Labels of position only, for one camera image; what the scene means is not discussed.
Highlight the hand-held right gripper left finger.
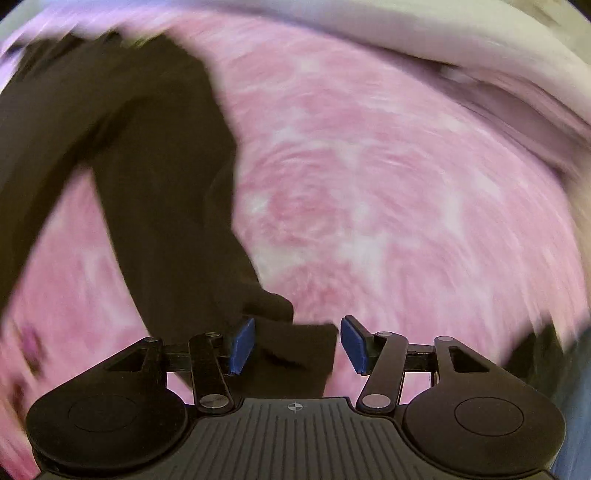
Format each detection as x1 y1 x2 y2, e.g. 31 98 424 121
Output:
106 317 256 414

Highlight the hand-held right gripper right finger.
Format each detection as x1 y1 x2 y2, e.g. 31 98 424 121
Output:
340 316 491 414

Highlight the dark brown garment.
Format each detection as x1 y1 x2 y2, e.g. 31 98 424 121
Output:
0 28 340 398

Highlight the pink floral bedsheet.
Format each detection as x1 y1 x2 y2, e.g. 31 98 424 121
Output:
0 9 587 480

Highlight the navy blue garment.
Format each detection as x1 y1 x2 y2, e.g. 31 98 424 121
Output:
505 318 591 467

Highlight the mauve folded blanket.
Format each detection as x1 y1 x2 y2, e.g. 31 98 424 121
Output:
438 65 591 178

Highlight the white striped blanket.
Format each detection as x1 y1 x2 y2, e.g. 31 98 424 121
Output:
295 0 591 139

